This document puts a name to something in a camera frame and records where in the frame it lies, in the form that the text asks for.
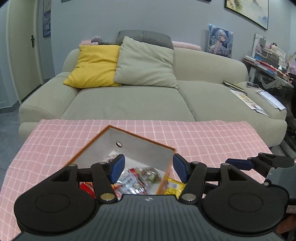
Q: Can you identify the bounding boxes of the beige cushion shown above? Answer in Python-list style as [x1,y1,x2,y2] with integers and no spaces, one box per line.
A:
[114,36,178,89]

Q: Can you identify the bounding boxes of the pink checkered tablecloth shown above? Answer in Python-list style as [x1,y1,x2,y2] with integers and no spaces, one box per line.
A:
[1,120,270,240]

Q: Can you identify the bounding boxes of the yellow cushion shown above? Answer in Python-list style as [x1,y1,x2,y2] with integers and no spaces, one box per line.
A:
[63,45,121,89]

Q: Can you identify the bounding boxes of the yellow snack packet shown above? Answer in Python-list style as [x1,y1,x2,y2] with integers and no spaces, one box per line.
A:
[163,178,186,199]

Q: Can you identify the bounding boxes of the red cartoon snack packet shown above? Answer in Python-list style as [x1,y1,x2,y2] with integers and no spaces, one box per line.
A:
[80,182,96,199]

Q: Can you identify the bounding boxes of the white door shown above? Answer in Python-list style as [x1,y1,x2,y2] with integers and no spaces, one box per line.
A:
[6,1,44,102]

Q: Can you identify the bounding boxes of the clear bag green candies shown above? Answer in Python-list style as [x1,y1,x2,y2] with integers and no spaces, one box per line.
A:
[135,167,161,187]

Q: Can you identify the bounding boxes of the beige fabric sofa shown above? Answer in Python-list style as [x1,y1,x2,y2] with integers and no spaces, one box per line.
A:
[18,48,287,147]

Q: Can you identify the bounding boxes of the cluttered desk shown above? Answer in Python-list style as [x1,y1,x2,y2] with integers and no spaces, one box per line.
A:
[242,33,293,89]

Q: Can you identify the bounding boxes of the anime girl poster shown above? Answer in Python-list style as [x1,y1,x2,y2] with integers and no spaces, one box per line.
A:
[208,24,233,58]

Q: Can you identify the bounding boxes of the clear bag red label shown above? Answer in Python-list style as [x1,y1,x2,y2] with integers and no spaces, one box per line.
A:
[127,168,148,188]

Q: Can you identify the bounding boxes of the framed landscape painting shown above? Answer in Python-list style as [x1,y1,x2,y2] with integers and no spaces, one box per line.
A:
[225,0,269,30]

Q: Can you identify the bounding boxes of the grey cushion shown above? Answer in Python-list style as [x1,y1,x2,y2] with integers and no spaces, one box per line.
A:
[115,30,174,49]

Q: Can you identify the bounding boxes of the orange cardboard box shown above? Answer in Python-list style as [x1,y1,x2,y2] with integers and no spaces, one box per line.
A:
[67,125,177,195]

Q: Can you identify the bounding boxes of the magazine on sofa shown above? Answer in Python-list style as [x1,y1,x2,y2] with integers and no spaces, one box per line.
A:
[230,90,269,116]

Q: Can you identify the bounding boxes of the white black-text snack packet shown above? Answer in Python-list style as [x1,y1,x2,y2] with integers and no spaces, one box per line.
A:
[113,170,147,200]

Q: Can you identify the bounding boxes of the pink blanket behind sofa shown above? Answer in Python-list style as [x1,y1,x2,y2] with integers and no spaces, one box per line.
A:
[172,41,202,51]

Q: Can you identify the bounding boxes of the white papers on sofa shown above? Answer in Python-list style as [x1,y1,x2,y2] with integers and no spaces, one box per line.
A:
[256,90,286,110]

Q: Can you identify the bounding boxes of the dark book on sofa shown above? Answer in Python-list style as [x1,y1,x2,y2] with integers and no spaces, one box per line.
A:
[223,80,247,95]

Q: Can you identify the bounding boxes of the framed blue wall picture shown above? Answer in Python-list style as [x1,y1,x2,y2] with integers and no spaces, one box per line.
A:
[42,0,51,37]

